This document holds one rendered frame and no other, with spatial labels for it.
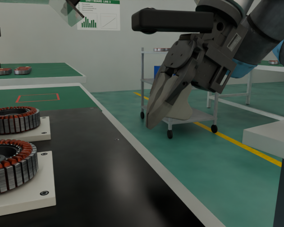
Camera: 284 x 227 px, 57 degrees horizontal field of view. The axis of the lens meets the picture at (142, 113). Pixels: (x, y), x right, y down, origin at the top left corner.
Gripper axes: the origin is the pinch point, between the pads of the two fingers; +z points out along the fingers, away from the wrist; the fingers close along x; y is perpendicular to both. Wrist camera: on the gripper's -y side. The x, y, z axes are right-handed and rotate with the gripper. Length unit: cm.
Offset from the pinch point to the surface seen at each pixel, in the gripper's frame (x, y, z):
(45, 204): -7.4, -10.2, 13.8
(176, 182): -3.9, 7.5, 6.6
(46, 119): 28.6, -10.2, 12.8
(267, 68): 198, 199, -101
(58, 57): 532, 16, 2
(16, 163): -4.0, -14.8, 11.7
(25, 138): 16.7, -13.3, 15.1
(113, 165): 0.8, -1.2, 9.1
